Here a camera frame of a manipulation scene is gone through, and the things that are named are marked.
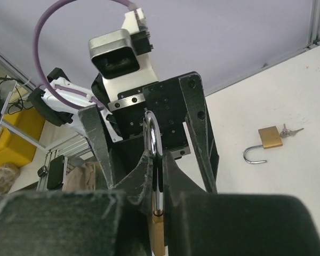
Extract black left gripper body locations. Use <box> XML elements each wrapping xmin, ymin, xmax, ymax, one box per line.
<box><xmin>106</xmin><ymin>71</ymin><xmax>203</xmax><ymax>161</ymax></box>

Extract black smartphone on stand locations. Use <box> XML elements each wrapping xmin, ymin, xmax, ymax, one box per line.
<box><xmin>46</xmin><ymin>155</ymin><xmax>65</xmax><ymax>190</ymax></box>

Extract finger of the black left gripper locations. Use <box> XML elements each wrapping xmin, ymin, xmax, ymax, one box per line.
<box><xmin>78</xmin><ymin>105</ymin><xmax>115</xmax><ymax>189</ymax></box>
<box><xmin>179</xmin><ymin>73</ymin><xmax>219</xmax><ymax>193</ymax></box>

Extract long-shackle brass padlock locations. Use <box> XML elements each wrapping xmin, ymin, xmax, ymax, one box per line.
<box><xmin>143</xmin><ymin>110</ymin><xmax>165</xmax><ymax>255</ymax></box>

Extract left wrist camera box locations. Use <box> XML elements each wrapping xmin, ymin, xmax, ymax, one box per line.
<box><xmin>89</xmin><ymin>8</ymin><xmax>158</xmax><ymax>101</ymax></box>

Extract large brass padlock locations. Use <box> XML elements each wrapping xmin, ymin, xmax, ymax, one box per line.
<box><xmin>243</xmin><ymin>126</ymin><xmax>283</xmax><ymax>164</ymax></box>

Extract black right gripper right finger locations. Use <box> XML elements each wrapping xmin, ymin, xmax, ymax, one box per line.
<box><xmin>163</xmin><ymin>153</ymin><xmax>320</xmax><ymax>255</ymax></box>

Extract yellow box under table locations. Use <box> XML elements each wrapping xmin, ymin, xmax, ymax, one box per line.
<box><xmin>0</xmin><ymin>108</ymin><xmax>45</xmax><ymax>167</ymax></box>

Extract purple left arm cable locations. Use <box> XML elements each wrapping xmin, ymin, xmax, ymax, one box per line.
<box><xmin>33</xmin><ymin>0</ymin><xmax>137</xmax><ymax>110</ymax></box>

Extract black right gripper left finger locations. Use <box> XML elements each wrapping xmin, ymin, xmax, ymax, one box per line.
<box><xmin>0</xmin><ymin>153</ymin><xmax>153</xmax><ymax>255</ymax></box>

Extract aluminium frame post right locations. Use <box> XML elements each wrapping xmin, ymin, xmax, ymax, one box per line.
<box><xmin>306</xmin><ymin>1</ymin><xmax>320</xmax><ymax>49</ymax></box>

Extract small silver key bunch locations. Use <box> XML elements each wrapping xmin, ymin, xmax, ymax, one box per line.
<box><xmin>279</xmin><ymin>124</ymin><xmax>304</xmax><ymax>139</ymax></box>

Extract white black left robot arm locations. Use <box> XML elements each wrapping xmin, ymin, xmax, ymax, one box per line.
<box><xmin>28</xmin><ymin>68</ymin><xmax>219</xmax><ymax>193</ymax></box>

